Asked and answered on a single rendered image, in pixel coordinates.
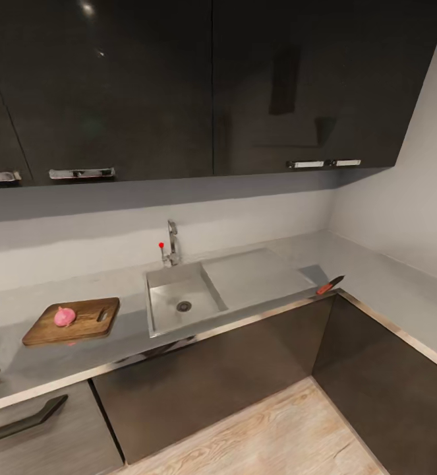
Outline vidalia onion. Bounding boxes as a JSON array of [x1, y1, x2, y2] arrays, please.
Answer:
[[55, 307, 76, 327]]

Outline parer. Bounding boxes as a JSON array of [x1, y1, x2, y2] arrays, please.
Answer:
[[316, 276, 344, 295]]

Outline cutting board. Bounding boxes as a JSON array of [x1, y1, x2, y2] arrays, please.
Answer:
[[22, 298, 120, 345]]

